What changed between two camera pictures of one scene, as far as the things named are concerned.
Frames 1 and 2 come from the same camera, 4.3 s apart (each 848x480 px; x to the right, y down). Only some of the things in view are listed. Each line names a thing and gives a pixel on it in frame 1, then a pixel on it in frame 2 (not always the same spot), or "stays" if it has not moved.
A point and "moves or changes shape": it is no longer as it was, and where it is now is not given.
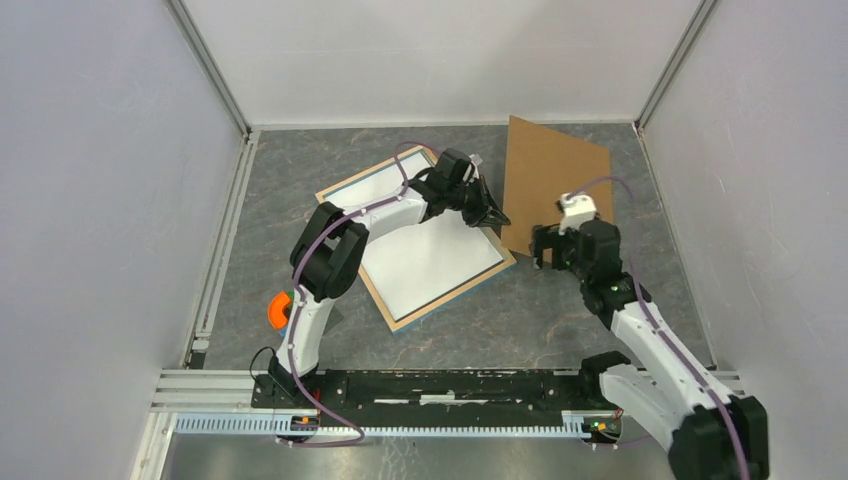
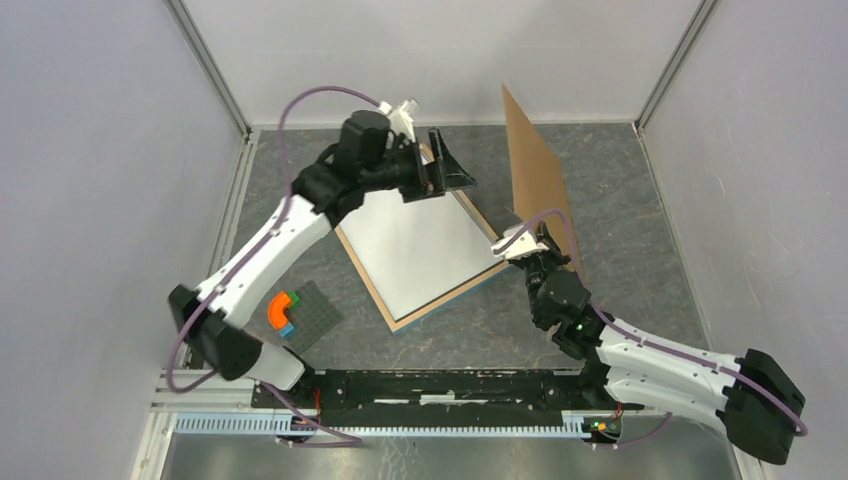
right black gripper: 547,237 → 553,251
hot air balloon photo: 416,263 stays
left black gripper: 482,202 → 447,173
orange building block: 275,309 stays
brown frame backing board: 541,166 moves or changes shape
